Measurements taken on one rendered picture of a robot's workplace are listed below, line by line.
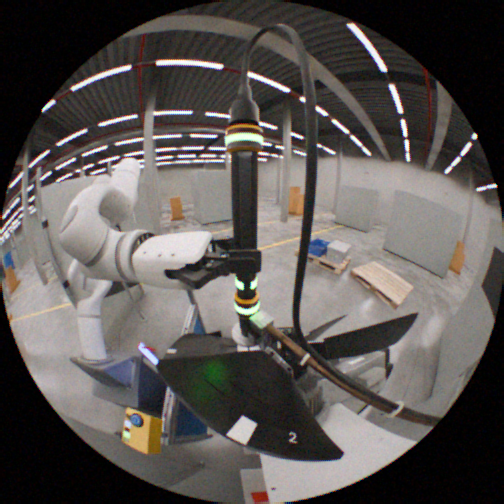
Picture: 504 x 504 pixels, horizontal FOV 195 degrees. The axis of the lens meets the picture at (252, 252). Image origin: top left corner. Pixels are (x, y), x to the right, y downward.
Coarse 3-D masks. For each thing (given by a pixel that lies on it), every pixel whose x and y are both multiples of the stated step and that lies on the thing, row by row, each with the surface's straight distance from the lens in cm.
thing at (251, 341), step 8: (264, 312) 26; (256, 320) 25; (264, 320) 25; (272, 320) 25; (248, 328) 27; (256, 328) 25; (264, 328) 25; (240, 336) 34; (248, 336) 31; (256, 336) 26; (264, 336) 32; (240, 344) 33; (248, 344) 32; (256, 344) 32
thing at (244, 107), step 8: (240, 88) 22; (248, 88) 22; (240, 96) 21; (248, 96) 21; (240, 104) 20; (248, 104) 20; (232, 112) 20; (240, 112) 19; (248, 112) 19; (256, 112) 20; (232, 120) 19; (240, 120) 22; (248, 120) 22; (256, 120) 19; (240, 320) 29; (248, 320) 28; (240, 328) 32
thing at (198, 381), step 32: (256, 352) 31; (192, 384) 18; (224, 384) 19; (256, 384) 22; (288, 384) 30; (224, 416) 16; (256, 416) 18; (288, 416) 21; (256, 448) 15; (288, 448) 17; (320, 448) 20
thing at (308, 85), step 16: (288, 32) 24; (304, 48) 20; (304, 64) 17; (304, 80) 16; (304, 96) 15; (304, 192) 13; (304, 208) 13; (304, 224) 13; (304, 240) 13; (304, 256) 14; (304, 272) 15; (336, 368) 22; (352, 384) 23; (384, 400) 25; (416, 416) 30; (432, 416) 33
